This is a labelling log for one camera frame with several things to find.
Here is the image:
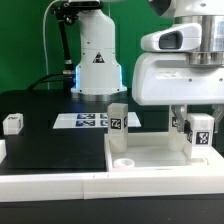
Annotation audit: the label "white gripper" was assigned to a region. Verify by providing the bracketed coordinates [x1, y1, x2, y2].
[132, 53, 224, 134]

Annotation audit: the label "white square tabletop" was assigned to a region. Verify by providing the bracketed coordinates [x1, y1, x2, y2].
[105, 132, 219, 172]

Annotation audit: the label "white right fence bar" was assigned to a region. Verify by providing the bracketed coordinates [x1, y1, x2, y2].
[209, 148, 224, 168]

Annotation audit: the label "white fence bar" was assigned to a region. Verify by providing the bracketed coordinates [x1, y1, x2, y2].
[209, 148, 224, 168]
[0, 167, 224, 202]

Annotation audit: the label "white sheet with tags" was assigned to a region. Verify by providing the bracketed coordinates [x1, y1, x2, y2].
[52, 111, 142, 130]

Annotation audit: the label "white left fence block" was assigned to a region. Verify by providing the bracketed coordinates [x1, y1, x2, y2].
[0, 140, 7, 164]

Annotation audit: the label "white front fence bar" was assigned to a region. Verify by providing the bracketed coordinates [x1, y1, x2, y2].
[0, 167, 224, 202]

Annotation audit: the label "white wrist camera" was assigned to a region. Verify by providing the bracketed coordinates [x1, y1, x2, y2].
[141, 23, 202, 52]

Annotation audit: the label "black cables on table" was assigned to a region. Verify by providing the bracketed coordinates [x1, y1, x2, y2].
[26, 73, 75, 92]

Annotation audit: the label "white cable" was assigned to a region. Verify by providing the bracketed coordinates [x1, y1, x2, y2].
[41, 0, 63, 90]

